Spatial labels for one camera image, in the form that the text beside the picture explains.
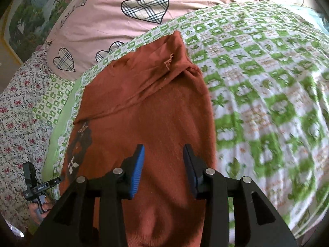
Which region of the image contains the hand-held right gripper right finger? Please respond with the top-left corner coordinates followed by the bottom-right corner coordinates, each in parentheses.
top-left (183, 144), bottom-right (299, 247)

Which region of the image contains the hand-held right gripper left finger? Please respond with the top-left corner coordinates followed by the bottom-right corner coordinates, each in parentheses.
top-left (30, 144), bottom-right (145, 247)

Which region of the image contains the rust orange sweater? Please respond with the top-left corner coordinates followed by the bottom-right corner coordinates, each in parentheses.
top-left (60, 30), bottom-right (216, 247)

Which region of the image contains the person's left hand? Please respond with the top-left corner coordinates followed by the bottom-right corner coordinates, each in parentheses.
top-left (29, 197), bottom-right (53, 225)

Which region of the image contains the floral bed sheet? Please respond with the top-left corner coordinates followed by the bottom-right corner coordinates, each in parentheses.
top-left (0, 44), bottom-right (59, 227)

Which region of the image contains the green checkered bed sheet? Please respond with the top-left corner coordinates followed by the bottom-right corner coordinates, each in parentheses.
top-left (33, 1), bottom-right (329, 245)

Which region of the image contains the pink heart pattern pillow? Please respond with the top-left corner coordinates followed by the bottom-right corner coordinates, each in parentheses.
top-left (46, 0), bottom-right (270, 79)

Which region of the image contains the green landscape wall poster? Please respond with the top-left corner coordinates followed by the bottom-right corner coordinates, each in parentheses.
top-left (4, 0), bottom-right (78, 57)

